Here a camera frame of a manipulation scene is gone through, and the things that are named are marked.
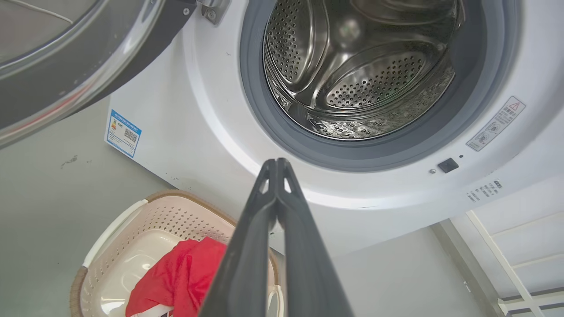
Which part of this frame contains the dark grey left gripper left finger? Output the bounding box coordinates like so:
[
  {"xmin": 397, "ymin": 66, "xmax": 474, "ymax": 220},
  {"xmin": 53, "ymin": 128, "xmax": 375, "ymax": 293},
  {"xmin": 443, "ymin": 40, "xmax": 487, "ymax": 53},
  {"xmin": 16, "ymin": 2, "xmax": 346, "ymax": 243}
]
[{"xmin": 199, "ymin": 159, "xmax": 278, "ymax": 317}]

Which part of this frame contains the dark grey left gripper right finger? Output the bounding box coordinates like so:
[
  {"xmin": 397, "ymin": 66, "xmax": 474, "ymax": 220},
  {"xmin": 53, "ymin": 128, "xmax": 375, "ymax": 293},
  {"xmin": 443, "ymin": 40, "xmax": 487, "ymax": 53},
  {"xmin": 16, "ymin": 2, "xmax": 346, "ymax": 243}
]
[{"xmin": 277, "ymin": 158, "xmax": 354, "ymax": 317}]

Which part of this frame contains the red garment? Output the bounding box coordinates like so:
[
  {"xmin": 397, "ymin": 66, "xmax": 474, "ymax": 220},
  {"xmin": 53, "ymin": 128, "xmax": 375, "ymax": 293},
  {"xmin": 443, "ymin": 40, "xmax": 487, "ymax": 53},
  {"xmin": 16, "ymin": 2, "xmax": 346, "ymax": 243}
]
[{"xmin": 126, "ymin": 237, "xmax": 228, "ymax": 317}]

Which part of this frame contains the cream perforated laundry basket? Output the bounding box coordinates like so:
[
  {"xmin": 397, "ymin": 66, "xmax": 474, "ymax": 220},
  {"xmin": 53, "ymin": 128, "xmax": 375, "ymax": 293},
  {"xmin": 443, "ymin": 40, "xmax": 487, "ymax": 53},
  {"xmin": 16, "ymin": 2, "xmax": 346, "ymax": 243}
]
[{"xmin": 69, "ymin": 190, "xmax": 286, "ymax": 317}]

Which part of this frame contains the stainless steel washing machine drum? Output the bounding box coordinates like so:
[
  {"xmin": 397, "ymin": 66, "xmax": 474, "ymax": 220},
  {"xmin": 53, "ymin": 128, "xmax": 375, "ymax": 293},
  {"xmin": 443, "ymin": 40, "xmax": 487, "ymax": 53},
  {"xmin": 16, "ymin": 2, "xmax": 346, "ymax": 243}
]
[{"xmin": 263, "ymin": 0, "xmax": 466, "ymax": 141}]

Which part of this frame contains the washing machine door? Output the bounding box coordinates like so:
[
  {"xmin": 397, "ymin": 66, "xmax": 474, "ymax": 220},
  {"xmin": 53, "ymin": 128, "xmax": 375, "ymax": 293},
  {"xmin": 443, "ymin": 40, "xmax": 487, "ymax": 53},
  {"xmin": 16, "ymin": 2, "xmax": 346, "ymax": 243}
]
[{"xmin": 0, "ymin": 0, "xmax": 198, "ymax": 149}]

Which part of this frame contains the grey rubber door gasket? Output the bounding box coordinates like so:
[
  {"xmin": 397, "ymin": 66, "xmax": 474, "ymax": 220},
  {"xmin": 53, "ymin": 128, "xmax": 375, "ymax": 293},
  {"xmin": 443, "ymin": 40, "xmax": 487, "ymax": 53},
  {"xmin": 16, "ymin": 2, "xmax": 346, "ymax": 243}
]
[{"xmin": 239, "ymin": 0, "xmax": 521, "ymax": 173}]

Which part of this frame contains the white front-load washing machine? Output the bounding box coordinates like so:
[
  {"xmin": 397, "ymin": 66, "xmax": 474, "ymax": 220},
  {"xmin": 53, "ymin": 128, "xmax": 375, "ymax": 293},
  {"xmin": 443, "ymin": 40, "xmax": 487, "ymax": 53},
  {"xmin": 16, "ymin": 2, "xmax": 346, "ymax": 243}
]
[{"xmin": 104, "ymin": 0, "xmax": 564, "ymax": 260}]

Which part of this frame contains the blue energy label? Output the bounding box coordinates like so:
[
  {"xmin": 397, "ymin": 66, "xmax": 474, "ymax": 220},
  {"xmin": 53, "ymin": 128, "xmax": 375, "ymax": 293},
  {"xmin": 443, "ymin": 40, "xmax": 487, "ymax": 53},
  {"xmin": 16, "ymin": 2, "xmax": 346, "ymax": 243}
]
[{"xmin": 104, "ymin": 109, "xmax": 142, "ymax": 159}]

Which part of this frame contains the grey warning sticker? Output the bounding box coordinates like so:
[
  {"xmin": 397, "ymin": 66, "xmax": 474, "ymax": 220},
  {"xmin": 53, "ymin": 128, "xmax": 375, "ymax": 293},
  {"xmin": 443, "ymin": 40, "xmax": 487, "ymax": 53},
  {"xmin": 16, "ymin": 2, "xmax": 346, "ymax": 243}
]
[{"xmin": 466, "ymin": 96, "xmax": 527, "ymax": 152}]

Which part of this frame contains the silver metal door hinge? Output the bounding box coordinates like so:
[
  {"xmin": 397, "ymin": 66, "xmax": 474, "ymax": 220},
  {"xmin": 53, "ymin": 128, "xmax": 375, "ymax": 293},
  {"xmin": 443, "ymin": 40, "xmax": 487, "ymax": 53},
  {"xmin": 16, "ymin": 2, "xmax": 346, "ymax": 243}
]
[{"xmin": 196, "ymin": 0, "xmax": 232, "ymax": 25}]

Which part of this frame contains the white metal rack frame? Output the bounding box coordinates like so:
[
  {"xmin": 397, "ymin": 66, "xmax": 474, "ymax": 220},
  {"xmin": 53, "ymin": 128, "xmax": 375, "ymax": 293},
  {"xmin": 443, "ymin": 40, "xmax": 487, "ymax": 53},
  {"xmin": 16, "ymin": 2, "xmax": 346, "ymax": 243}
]
[{"xmin": 449, "ymin": 210, "xmax": 564, "ymax": 317}]

